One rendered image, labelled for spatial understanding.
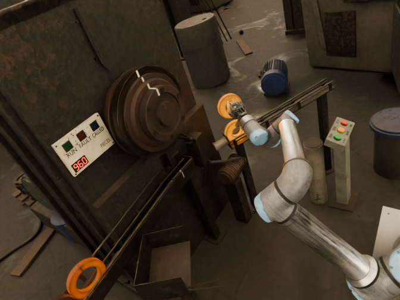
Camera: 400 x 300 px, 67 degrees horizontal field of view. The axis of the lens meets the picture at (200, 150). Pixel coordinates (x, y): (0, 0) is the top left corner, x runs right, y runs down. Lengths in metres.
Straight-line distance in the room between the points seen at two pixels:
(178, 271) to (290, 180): 0.66
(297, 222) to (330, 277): 0.81
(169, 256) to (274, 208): 0.59
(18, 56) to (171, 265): 1.08
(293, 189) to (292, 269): 0.97
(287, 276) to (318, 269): 0.19
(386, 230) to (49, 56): 1.72
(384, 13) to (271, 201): 2.77
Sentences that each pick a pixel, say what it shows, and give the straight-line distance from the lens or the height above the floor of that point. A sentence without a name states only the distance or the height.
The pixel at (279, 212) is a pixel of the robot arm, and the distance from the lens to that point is 1.22.
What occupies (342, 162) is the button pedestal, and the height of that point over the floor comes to 0.40.
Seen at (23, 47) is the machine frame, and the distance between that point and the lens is 1.40.
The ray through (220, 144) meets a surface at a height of 0.68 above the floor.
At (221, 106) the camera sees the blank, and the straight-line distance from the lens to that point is 1.83.
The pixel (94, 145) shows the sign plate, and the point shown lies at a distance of 1.53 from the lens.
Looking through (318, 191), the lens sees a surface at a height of 0.14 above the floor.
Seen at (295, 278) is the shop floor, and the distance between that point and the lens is 2.03.
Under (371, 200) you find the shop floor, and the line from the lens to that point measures 2.40.
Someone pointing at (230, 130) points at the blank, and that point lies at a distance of 1.92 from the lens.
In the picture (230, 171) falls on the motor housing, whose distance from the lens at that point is 1.96.
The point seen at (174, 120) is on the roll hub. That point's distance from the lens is 1.54.
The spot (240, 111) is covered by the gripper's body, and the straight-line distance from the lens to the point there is 1.72.
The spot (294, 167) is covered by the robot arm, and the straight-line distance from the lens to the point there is 1.20.
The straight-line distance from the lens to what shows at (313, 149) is 2.01.
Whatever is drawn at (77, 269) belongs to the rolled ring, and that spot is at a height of 0.77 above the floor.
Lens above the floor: 1.76
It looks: 34 degrees down
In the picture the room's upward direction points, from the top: 21 degrees counter-clockwise
